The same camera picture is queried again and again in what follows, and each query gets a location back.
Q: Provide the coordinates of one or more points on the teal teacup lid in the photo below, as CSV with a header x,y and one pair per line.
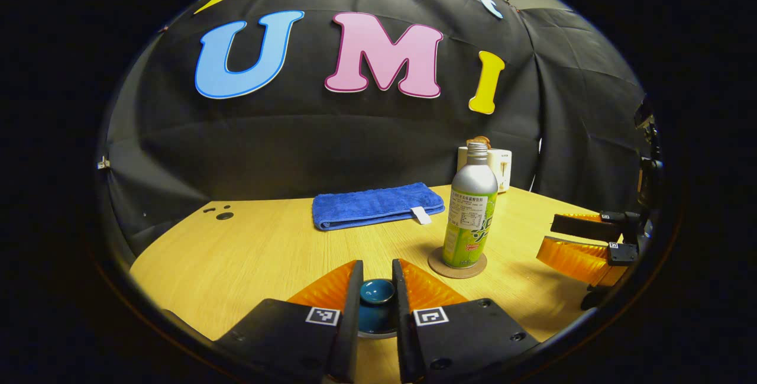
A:
x,y
377,292

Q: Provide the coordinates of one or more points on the white toaster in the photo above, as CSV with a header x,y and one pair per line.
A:
x,y
503,168

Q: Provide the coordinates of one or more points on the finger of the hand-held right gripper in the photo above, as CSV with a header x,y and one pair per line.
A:
x,y
582,260
591,225

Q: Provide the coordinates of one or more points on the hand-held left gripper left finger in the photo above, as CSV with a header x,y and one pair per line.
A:
x,y
353,319

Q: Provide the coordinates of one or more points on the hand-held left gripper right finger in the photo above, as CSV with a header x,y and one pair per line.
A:
x,y
402,319

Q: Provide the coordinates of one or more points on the toasted bread slice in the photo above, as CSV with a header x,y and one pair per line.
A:
x,y
482,139

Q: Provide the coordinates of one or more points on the round brown coaster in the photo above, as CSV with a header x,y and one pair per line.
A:
x,y
437,268

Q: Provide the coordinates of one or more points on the black backdrop cloth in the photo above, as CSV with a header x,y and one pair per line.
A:
x,y
295,147

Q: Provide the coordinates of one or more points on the silver green water bottle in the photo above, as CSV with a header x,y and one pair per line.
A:
x,y
473,194

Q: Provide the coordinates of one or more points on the folded blue towel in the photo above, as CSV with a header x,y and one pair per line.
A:
x,y
375,205

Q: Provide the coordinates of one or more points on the white cloth clip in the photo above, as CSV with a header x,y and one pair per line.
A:
x,y
104,164

